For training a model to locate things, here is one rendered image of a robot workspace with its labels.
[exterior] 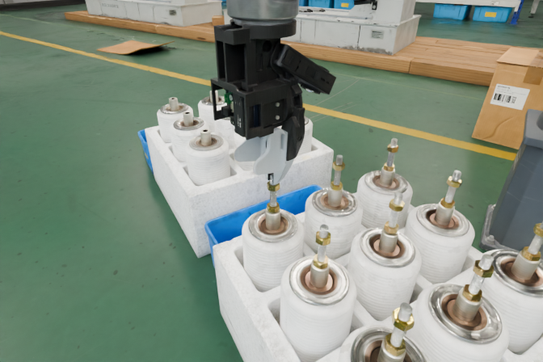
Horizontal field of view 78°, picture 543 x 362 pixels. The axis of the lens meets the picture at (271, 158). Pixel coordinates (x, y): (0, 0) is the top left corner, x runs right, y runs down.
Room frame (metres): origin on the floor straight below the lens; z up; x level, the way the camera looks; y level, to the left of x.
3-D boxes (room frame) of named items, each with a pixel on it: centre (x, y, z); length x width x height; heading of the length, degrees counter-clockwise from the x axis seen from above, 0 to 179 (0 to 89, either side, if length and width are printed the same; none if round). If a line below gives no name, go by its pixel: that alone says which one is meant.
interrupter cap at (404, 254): (0.35, -0.16, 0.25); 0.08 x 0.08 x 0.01
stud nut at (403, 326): (0.19, -0.12, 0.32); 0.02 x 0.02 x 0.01; 82
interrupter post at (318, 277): (0.29, -0.06, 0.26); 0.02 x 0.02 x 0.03
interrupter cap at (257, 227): (0.39, 0.00, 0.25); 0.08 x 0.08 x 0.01
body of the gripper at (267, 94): (0.38, 0.01, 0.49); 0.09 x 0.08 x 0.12; 129
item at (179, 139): (0.77, 0.21, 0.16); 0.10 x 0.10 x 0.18
